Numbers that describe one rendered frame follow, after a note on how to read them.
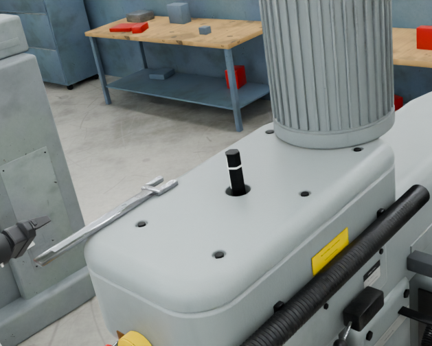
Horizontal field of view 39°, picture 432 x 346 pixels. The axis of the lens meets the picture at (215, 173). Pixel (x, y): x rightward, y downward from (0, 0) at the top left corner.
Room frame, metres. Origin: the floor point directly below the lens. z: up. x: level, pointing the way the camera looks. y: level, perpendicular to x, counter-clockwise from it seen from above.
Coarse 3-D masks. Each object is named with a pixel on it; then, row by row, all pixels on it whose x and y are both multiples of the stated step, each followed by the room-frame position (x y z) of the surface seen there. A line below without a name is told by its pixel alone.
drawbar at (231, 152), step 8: (232, 152) 0.77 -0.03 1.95; (232, 160) 0.77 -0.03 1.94; (240, 160) 0.77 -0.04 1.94; (240, 168) 0.77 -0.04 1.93; (232, 176) 0.77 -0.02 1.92; (240, 176) 0.77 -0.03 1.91; (232, 184) 0.77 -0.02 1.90; (240, 184) 0.77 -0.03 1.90; (232, 192) 0.77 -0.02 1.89; (240, 192) 0.77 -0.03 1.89
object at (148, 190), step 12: (156, 180) 0.84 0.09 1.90; (144, 192) 0.80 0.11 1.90; (156, 192) 0.80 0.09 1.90; (132, 204) 0.77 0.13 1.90; (108, 216) 0.75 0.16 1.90; (120, 216) 0.75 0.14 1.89; (84, 228) 0.73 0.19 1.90; (96, 228) 0.72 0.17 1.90; (72, 240) 0.70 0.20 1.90; (48, 252) 0.68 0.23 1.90; (60, 252) 0.68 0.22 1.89
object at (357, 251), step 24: (408, 192) 0.83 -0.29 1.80; (384, 216) 0.77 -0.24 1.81; (408, 216) 0.78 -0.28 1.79; (360, 240) 0.72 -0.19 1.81; (384, 240) 0.73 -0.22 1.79; (336, 264) 0.67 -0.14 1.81; (360, 264) 0.69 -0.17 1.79; (312, 288) 0.63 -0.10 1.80; (336, 288) 0.64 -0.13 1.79; (288, 312) 0.59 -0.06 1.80; (312, 312) 0.61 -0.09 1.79; (264, 336) 0.56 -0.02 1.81; (288, 336) 0.57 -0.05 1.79
